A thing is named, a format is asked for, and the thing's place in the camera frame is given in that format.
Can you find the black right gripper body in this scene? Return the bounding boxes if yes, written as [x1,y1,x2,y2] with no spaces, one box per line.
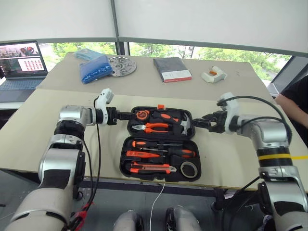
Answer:
[207,110,228,134]

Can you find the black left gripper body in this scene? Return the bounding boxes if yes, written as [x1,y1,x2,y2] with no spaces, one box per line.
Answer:
[106,106,121,126]

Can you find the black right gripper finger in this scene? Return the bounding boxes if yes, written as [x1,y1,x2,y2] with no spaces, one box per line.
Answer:
[192,117,213,132]
[201,112,218,121]

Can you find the orange black screwdriver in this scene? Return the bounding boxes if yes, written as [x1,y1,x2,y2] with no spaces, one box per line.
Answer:
[131,140,184,148]
[138,148,198,158]

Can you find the orange test pen screwdriver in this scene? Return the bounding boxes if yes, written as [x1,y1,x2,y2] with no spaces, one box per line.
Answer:
[125,150,167,158]

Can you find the grey tape roll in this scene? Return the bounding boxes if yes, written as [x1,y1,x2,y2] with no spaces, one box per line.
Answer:
[180,161,199,179]

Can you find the black tool case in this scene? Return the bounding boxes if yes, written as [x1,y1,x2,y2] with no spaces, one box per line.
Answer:
[119,103,203,182]

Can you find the orange black utility knife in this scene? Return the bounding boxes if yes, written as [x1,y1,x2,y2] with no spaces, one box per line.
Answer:
[129,161,178,175]

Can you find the steel claw hammer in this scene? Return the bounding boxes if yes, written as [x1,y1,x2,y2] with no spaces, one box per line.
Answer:
[179,113,193,135]

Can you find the orange tape measure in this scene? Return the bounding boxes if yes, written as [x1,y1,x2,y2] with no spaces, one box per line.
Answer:
[135,109,151,120]

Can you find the white clamp with orange part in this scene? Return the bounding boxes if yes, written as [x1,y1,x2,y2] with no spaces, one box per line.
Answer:
[200,65,228,84]

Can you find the silver perforated round plate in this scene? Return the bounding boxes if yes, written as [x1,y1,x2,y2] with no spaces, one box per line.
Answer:
[107,55,138,78]

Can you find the blue bag of small parts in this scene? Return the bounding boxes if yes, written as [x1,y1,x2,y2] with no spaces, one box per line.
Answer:
[79,54,114,85]

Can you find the grey book with red label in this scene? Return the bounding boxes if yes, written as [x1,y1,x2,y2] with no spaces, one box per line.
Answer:
[153,57,193,84]

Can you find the light blue plastic pack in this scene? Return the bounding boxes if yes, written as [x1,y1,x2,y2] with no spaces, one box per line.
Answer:
[76,48,103,60]

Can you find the person's black shirt torso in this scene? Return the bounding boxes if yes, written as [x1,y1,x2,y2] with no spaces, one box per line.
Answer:
[281,75,308,126]

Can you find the grey rounded robot right foot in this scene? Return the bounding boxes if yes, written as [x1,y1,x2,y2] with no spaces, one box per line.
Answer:
[166,205,202,231]

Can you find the grey rounded robot foot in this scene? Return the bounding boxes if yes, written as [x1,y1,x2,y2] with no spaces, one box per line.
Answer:
[166,205,202,231]
[113,209,145,231]

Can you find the open grey laptop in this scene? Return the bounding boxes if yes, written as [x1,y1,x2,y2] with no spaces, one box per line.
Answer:
[0,40,49,103]

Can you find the grey rounded robot left foot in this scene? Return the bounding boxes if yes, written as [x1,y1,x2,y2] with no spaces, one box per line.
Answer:
[113,209,145,231]

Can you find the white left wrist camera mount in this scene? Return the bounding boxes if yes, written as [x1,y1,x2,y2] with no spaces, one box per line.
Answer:
[93,88,115,127]

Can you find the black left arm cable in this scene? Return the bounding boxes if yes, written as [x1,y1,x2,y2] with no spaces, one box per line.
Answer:
[67,96,102,231]

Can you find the orange handled pliers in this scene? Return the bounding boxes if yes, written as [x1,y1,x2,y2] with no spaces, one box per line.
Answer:
[131,122,170,134]

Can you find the orange black wrench handle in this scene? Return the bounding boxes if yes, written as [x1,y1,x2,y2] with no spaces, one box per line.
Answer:
[152,111,180,124]

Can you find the black metal table frame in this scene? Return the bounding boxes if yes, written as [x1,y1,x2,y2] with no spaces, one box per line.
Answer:
[0,168,263,211]

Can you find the grey slanted window frame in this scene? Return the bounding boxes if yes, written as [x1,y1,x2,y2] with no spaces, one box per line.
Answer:
[271,55,308,93]

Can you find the dark window frame post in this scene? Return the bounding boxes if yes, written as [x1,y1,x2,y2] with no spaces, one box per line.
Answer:
[110,0,128,56]

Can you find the white hanging cable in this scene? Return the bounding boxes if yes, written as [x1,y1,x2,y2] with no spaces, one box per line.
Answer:
[149,183,166,231]

